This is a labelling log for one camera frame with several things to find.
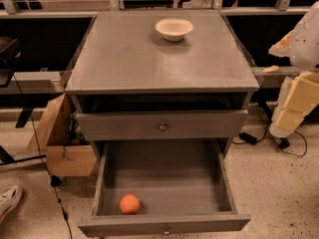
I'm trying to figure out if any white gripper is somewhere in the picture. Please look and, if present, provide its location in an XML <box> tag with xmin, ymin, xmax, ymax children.
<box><xmin>268</xmin><ymin>29</ymin><xmax>319</xmax><ymax>138</ymax></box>

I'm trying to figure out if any orange fruit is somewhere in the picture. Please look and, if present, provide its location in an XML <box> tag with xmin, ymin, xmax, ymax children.
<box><xmin>119</xmin><ymin>194</ymin><xmax>141</xmax><ymax>215</ymax></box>

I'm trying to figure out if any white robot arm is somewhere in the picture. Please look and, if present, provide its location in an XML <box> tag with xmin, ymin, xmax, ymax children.
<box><xmin>269</xmin><ymin>2</ymin><xmax>319</xmax><ymax>137</ymax></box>

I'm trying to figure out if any closed grey top drawer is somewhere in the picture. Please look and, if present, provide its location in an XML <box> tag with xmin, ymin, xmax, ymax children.
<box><xmin>77</xmin><ymin>110</ymin><xmax>248</xmax><ymax>140</ymax></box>

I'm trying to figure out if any grey wooden drawer cabinet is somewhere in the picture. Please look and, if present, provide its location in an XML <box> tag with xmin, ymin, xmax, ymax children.
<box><xmin>66</xmin><ymin>10</ymin><xmax>259</xmax><ymax>156</ymax></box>

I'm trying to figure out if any open grey middle drawer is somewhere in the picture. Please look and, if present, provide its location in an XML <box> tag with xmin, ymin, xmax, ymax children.
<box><xmin>79</xmin><ymin>139</ymin><xmax>250</xmax><ymax>237</ymax></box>

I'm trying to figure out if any small yellow foam scrap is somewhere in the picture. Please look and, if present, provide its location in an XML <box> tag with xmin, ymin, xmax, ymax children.
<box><xmin>261</xmin><ymin>65</ymin><xmax>279</xmax><ymax>74</ymax></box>

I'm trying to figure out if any white paper bowl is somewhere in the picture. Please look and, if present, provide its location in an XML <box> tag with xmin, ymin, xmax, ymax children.
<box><xmin>156</xmin><ymin>18</ymin><xmax>193</xmax><ymax>42</ymax></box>

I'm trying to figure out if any brown cardboard box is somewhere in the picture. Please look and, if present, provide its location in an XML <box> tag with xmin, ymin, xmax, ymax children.
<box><xmin>26</xmin><ymin>94</ymin><xmax>97</xmax><ymax>176</ymax></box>

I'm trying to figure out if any white sneaker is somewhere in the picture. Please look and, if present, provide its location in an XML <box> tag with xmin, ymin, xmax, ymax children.
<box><xmin>0</xmin><ymin>185</ymin><xmax>22</xmax><ymax>224</ymax></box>

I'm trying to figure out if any black power adapter cable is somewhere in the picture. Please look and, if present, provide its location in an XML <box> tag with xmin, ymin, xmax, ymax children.
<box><xmin>231</xmin><ymin>119</ymin><xmax>309</xmax><ymax>158</ymax></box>

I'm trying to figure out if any black floor cable left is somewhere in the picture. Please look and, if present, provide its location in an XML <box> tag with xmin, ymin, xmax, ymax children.
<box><xmin>12</xmin><ymin>73</ymin><xmax>74</xmax><ymax>239</ymax></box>

